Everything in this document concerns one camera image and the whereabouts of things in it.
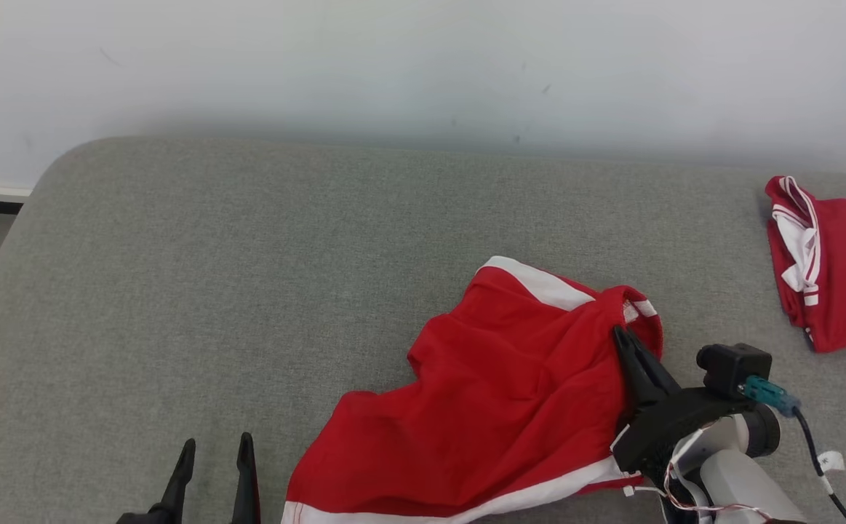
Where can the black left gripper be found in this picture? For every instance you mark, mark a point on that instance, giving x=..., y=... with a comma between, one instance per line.
x=142, y=518

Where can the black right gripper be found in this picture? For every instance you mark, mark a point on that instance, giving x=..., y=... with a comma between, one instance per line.
x=673, y=418

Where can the red white shirt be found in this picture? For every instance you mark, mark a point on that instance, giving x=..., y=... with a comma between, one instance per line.
x=495, y=407

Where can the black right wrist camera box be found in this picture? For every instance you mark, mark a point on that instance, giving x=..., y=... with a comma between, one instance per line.
x=732, y=367

